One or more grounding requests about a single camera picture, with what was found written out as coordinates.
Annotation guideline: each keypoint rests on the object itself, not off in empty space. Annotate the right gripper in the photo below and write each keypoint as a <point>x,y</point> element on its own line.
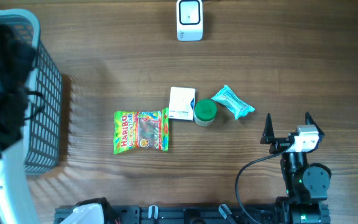
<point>279,144</point>

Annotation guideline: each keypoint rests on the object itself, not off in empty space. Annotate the teal tissue pack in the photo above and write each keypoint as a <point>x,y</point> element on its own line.
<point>232,102</point>

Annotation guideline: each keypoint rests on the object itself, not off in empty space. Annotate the green lid jar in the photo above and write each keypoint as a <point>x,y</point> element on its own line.
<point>205,112</point>

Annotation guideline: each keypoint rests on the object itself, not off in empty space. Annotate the white blue carton box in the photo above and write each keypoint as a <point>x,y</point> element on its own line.
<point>182,103</point>

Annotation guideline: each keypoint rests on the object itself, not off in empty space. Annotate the Haribo gummy candy bag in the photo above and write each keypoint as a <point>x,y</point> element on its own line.
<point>141,129</point>

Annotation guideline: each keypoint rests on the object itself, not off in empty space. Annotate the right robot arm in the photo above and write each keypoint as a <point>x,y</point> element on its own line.
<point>306,183</point>

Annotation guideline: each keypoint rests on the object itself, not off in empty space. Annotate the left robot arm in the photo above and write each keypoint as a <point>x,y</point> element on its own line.
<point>16,63</point>

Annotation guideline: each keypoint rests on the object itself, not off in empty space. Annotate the white barcode scanner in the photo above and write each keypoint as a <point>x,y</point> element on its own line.
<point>189,15</point>

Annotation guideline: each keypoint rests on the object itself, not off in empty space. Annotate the grey plastic mesh basket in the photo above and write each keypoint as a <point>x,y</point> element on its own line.
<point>42,132</point>

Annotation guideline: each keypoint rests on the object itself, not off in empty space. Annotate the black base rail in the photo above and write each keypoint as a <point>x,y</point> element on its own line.
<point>265,214</point>

